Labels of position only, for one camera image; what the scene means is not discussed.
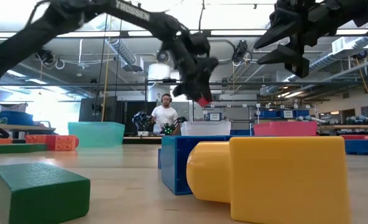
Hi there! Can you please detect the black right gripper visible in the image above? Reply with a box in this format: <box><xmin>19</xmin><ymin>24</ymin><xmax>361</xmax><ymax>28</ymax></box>
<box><xmin>254</xmin><ymin>0</ymin><xmax>346</xmax><ymax>78</ymax></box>

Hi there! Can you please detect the blue tub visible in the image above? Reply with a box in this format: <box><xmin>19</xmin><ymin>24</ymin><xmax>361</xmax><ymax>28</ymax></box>
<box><xmin>0</xmin><ymin>110</ymin><xmax>35</xmax><ymax>126</ymax></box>

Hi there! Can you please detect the spiral ventilation duct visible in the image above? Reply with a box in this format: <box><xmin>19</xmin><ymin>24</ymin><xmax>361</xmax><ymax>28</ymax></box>
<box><xmin>104</xmin><ymin>37</ymin><xmax>138</xmax><ymax>67</ymax></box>

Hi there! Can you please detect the blue crate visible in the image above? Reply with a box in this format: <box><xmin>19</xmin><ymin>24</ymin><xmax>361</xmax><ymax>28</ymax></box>
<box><xmin>229</xmin><ymin>129</ymin><xmax>255</xmax><ymax>137</ymax></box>

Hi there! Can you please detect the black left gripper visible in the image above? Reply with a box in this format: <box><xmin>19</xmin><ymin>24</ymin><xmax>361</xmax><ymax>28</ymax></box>
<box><xmin>173</xmin><ymin>39</ymin><xmax>219</xmax><ymax>100</ymax></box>

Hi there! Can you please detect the black cabinet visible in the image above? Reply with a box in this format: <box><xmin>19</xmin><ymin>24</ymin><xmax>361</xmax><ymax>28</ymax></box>
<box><xmin>78</xmin><ymin>95</ymin><xmax>157</xmax><ymax>135</ymax></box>

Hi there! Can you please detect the silver ventilation duct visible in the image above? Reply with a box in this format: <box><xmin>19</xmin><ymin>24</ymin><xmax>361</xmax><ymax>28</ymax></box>
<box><xmin>259</xmin><ymin>36</ymin><xmax>368</xmax><ymax>96</ymax></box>

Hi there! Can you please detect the large blue block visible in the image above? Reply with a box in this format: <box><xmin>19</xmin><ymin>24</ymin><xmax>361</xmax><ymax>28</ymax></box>
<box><xmin>157</xmin><ymin>135</ymin><xmax>231</xmax><ymax>196</ymax></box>

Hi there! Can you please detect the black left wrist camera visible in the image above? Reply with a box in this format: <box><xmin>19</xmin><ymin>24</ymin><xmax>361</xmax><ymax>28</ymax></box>
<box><xmin>188</xmin><ymin>32</ymin><xmax>211</xmax><ymax>58</ymax></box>

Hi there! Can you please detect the wooden workbench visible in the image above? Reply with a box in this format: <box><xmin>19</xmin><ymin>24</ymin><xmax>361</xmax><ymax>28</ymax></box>
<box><xmin>317</xmin><ymin>123</ymin><xmax>368</xmax><ymax>131</ymax></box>

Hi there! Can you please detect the person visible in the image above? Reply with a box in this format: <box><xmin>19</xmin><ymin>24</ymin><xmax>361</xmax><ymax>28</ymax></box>
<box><xmin>150</xmin><ymin>93</ymin><xmax>181</xmax><ymax>135</ymax></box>

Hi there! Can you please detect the distant black robot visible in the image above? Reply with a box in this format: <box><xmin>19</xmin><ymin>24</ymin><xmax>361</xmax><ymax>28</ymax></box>
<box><xmin>132</xmin><ymin>111</ymin><xmax>153</xmax><ymax>133</ymax></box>

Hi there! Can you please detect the wooden side table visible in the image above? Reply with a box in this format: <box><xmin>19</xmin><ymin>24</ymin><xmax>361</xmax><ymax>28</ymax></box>
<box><xmin>0</xmin><ymin>123</ymin><xmax>57</xmax><ymax>139</ymax></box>

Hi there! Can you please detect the large yellow stud block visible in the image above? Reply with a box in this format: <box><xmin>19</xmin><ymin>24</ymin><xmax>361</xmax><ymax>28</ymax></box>
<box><xmin>186</xmin><ymin>136</ymin><xmax>352</xmax><ymax>224</ymax></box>

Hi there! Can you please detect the large green block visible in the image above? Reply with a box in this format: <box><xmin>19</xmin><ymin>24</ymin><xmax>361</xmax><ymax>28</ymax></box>
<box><xmin>0</xmin><ymin>162</ymin><xmax>91</xmax><ymax>224</ymax></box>

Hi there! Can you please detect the red plastic bin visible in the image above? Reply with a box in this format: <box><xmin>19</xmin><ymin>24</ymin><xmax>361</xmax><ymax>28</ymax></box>
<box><xmin>253</xmin><ymin>121</ymin><xmax>318</xmax><ymax>137</ymax></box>

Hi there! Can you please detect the small blue block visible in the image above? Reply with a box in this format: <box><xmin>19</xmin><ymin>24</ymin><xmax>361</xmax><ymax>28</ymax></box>
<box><xmin>344</xmin><ymin>139</ymin><xmax>368</xmax><ymax>156</ymax></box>

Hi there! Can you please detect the teal plastic bin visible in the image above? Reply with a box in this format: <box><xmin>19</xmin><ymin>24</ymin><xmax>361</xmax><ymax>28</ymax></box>
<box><xmin>68</xmin><ymin>121</ymin><xmax>126</xmax><ymax>147</ymax></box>

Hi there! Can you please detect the thin green block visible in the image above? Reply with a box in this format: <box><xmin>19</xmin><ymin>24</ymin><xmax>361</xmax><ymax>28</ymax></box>
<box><xmin>0</xmin><ymin>143</ymin><xmax>48</xmax><ymax>155</ymax></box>

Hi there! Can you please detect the white cylindrical tank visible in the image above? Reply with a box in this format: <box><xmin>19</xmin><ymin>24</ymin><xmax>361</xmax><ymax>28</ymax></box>
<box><xmin>147</xmin><ymin>63</ymin><xmax>172</xmax><ymax>102</ymax></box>

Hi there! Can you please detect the small red block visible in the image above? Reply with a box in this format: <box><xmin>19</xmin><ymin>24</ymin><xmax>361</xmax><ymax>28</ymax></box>
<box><xmin>197</xmin><ymin>96</ymin><xmax>212</xmax><ymax>108</ymax></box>

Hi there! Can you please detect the black aluminium table frame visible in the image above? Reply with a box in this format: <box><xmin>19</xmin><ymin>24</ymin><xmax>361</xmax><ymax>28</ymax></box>
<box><xmin>122</xmin><ymin>136</ymin><xmax>163</xmax><ymax>145</ymax></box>

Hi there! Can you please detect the clear plastic bin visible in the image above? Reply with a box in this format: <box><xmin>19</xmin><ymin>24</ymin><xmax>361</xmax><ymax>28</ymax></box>
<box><xmin>180</xmin><ymin>121</ymin><xmax>232</xmax><ymax>137</ymax></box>

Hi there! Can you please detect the shelf with blue bins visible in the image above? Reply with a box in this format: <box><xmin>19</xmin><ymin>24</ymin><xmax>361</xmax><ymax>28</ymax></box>
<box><xmin>254</xmin><ymin>104</ymin><xmax>312</xmax><ymax>121</ymax></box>

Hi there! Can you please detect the black ceiling camera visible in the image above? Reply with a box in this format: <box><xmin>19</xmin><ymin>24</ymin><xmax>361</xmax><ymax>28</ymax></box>
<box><xmin>36</xmin><ymin>48</ymin><xmax>56</xmax><ymax>65</ymax></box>
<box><xmin>155</xmin><ymin>49</ymin><xmax>172</xmax><ymax>64</ymax></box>
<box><xmin>231</xmin><ymin>39</ymin><xmax>253</xmax><ymax>65</ymax></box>

